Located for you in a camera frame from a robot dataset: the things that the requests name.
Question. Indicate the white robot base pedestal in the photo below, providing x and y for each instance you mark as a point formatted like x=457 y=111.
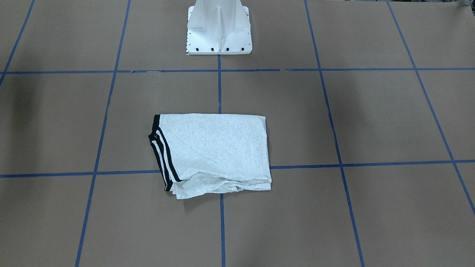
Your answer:
x=218 y=27

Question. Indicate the grey cartoon print t-shirt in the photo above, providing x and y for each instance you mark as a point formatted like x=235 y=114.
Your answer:
x=211 y=153

